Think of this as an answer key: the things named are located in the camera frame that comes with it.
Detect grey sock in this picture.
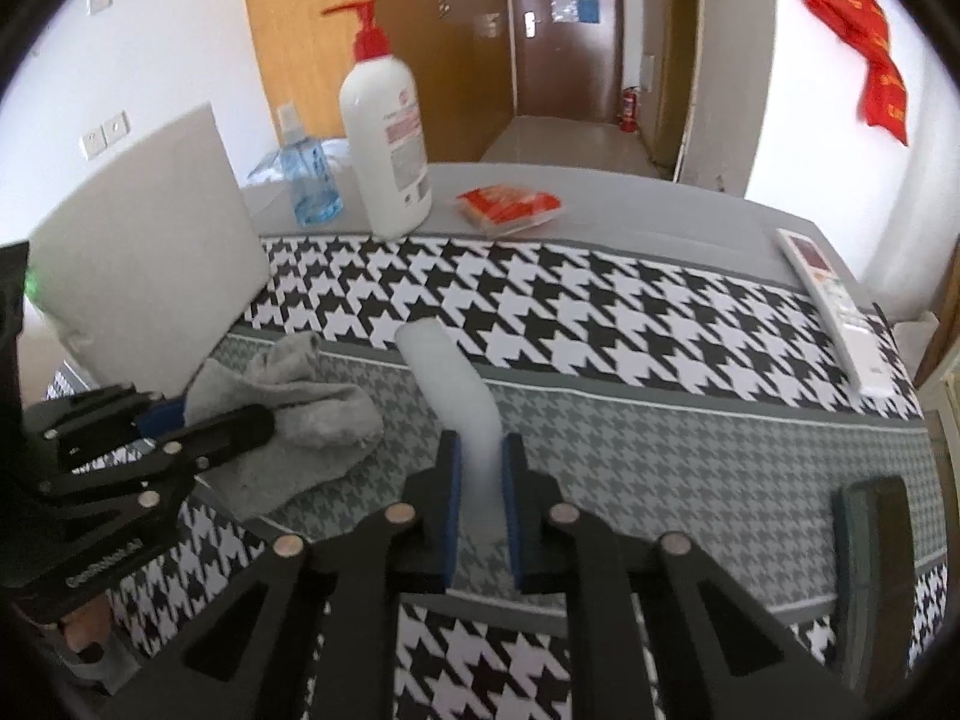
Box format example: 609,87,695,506
184,332,384,522

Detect left hand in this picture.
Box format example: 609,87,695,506
16,593,114,665

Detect white styrofoam box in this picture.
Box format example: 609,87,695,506
29,106,270,397

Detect houndstooth table cloth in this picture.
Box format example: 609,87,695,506
215,234,949,674

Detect black smartphone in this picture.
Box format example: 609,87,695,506
833,476,914,707

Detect blue spray bottle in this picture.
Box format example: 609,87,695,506
277,103,343,227

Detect white remote control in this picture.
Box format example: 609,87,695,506
776,227,895,398

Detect red snack packet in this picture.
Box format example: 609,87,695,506
455,184,563,239

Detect white red pump bottle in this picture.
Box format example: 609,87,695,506
322,0,433,241

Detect light wooden wardrobe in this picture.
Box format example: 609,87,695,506
237,0,520,166

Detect red fire extinguisher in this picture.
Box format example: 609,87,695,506
617,86,640,133

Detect dark brown entrance door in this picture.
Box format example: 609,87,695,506
512,0,623,124

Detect red hanging bags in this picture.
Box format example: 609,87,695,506
800,0,908,146

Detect white wall socket pair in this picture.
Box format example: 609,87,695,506
80,110,130,161

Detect white wall switch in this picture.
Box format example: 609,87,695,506
86,0,112,15

